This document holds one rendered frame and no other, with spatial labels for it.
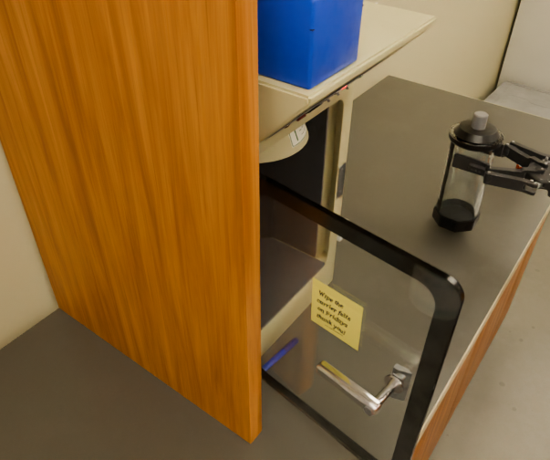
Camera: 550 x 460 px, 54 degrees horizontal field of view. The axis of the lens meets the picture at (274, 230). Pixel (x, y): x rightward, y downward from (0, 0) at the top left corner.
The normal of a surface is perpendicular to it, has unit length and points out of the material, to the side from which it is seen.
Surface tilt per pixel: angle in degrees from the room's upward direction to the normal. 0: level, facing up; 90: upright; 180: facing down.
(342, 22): 90
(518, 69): 90
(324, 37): 90
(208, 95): 90
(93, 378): 0
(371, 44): 0
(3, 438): 0
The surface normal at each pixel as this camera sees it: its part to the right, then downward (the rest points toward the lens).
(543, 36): -0.59, 0.50
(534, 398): 0.01, -0.77
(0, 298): 0.80, 0.38
